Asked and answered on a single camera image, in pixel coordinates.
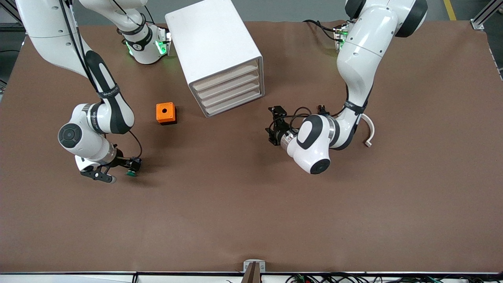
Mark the aluminium frame post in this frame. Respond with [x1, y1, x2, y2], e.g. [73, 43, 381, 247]
[471, 0, 503, 30]

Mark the orange box with hole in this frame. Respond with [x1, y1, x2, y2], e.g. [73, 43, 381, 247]
[156, 102, 178, 125]

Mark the white half-ring clamp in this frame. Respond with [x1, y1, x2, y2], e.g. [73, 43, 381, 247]
[358, 113, 375, 148]

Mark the grey table edge bracket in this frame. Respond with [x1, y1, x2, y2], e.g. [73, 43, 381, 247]
[243, 259, 266, 283]

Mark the white table edge rail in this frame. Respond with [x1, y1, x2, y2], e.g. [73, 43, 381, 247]
[0, 271, 503, 283]

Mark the cable bundle along table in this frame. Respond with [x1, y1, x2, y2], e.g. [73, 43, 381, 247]
[285, 272, 503, 283]

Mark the green mushroom push button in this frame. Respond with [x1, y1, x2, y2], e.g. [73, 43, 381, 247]
[126, 157, 143, 177]

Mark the black arm base cable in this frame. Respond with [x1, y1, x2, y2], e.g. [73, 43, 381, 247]
[303, 19, 342, 40]

